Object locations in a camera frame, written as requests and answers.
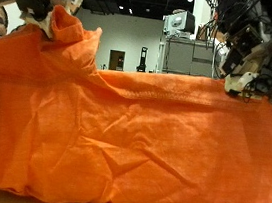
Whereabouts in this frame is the orange button shirt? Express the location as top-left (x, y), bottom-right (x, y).
top-left (0, 0), bottom-right (272, 203)

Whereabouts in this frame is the grey drawer cabinet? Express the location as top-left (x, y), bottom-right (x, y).
top-left (155, 34), bottom-right (219, 80)

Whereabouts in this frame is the grey boxy monitor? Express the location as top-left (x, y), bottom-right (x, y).
top-left (161, 8), bottom-right (198, 40)

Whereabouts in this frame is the brown door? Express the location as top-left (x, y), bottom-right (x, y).
top-left (107, 49), bottom-right (126, 73)

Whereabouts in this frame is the black camera tripod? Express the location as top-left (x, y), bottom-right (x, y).
top-left (136, 46), bottom-right (150, 74)

